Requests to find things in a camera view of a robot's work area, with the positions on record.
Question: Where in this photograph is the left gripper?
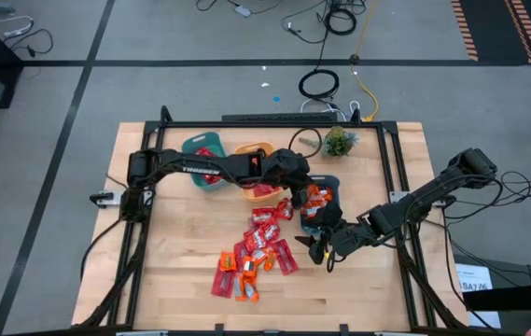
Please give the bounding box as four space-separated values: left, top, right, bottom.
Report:
269 147 317 210

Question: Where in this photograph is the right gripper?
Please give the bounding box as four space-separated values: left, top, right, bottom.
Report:
294 221 378 266

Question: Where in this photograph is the red Twizzlers candy pack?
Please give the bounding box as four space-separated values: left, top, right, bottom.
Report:
233 241 249 272
210 268 238 299
273 238 300 277
253 183 281 199

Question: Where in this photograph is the grey-blue plastic bin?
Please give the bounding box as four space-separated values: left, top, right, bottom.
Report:
300 175 342 234

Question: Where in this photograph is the yellow plastic bin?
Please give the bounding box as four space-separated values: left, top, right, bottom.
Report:
234 141 285 203

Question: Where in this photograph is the artificial green plant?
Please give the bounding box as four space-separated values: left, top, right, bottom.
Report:
298 125 359 159

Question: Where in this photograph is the black bar behind table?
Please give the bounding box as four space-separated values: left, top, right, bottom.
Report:
220 112 340 124

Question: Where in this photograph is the teal plastic bin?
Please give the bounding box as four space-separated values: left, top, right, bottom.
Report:
181 131 235 192

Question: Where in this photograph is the white paper sign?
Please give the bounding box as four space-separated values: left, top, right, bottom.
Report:
454 263 502 329

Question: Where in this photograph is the black side table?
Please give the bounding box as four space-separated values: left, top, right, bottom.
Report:
454 254 531 336

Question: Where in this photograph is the black orange-striped floor mat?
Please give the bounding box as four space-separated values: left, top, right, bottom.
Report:
450 0 531 66

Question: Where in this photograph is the white floor cable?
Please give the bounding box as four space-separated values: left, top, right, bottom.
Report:
300 97 362 123

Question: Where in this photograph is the black coiled floor cable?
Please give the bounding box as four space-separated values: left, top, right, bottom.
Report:
323 7 358 37
298 68 341 101

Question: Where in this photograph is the yellow floor cable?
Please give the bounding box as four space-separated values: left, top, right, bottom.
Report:
349 0 382 123

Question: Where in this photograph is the white power strip cable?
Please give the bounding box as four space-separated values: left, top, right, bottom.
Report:
0 15 35 39

